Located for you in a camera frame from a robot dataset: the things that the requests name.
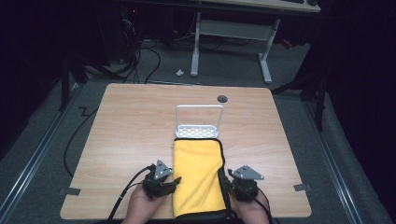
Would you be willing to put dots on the person's right hand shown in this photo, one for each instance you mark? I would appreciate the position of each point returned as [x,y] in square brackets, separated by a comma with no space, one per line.
[252,211]

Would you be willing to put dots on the white-legged desk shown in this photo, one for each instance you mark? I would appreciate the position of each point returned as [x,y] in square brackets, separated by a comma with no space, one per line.
[233,29]

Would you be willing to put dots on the red object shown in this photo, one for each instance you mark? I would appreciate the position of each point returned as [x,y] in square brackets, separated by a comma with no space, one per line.
[286,44]

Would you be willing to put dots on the black keyboard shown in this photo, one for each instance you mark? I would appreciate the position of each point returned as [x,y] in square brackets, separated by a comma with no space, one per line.
[292,1]

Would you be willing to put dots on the yellow and grey towel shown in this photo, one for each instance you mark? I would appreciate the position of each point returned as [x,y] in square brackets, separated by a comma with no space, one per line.
[199,174]

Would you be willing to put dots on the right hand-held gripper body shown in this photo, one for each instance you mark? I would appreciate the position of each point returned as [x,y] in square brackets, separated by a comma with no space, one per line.
[247,179]

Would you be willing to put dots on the metal floor rail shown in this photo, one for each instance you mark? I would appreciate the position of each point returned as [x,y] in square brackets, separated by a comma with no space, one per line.
[330,161]
[31,165]

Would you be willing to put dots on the black table grommet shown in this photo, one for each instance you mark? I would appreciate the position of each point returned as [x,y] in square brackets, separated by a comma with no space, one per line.
[222,99]

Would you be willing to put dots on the black stand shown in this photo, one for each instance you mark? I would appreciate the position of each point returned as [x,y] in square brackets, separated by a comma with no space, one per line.
[320,105]
[64,87]

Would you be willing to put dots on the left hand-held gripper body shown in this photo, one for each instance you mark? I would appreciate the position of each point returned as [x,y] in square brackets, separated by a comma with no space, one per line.
[160,174]

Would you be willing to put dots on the crumpled white paper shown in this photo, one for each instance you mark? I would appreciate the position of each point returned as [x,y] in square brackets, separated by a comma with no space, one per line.
[180,72]

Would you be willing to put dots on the black computer mouse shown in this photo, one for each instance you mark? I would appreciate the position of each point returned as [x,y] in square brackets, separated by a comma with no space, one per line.
[312,2]

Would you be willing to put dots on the person's left hand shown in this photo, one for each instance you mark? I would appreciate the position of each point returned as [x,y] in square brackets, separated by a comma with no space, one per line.
[140,208]

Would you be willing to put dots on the white metal towel rack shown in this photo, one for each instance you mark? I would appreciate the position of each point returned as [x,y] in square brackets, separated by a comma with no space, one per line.
[196,132]

